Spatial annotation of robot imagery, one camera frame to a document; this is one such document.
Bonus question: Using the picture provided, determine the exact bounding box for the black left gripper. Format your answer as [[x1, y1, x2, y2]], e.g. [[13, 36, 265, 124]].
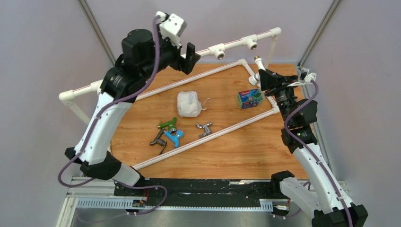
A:
[[141, 24, 201, 81]]

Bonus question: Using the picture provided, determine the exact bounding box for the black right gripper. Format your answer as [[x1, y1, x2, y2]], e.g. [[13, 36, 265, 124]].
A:
[[258, 70, 298, 125]]

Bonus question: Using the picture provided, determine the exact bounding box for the white plastic faucet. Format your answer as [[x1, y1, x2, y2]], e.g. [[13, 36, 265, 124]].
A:
[[248, 55, 267, 87]]

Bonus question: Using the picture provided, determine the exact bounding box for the white PVC pipe frame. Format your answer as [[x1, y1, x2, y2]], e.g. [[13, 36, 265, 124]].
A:
[[59, 27, 281, 170]]

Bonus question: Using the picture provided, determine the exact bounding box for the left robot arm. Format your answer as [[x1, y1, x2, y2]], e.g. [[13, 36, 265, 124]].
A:
[[65, 29, 200, 196]]

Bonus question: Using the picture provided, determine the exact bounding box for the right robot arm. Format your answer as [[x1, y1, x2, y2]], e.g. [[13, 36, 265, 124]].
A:
[[258, 69, 368, 227]]

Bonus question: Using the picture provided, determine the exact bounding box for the green sponge pack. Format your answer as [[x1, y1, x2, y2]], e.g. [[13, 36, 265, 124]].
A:
[[237, 89, 263, 109]]

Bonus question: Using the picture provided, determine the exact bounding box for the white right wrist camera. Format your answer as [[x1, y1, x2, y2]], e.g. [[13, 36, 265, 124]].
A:
[[298, 68, 317, 85]]

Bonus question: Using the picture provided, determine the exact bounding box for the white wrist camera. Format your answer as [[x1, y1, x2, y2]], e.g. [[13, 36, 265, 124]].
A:
[[298, 68, 317, 85], [156, 11, 187, 43]]

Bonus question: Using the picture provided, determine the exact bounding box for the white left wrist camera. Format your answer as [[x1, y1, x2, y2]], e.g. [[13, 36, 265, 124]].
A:
[[156, 11, 187, 43]]

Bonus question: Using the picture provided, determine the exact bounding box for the white drawstring bag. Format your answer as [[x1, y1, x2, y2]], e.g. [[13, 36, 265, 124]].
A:
[[177, 91, 206, 117]]

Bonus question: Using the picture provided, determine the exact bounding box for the white slotted cable duct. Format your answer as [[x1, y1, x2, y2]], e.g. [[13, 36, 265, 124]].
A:
[[77, 200, 274, 212]]

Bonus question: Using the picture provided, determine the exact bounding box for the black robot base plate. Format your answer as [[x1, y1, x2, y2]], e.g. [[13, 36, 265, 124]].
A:
[[114, 178, 288, 208]]

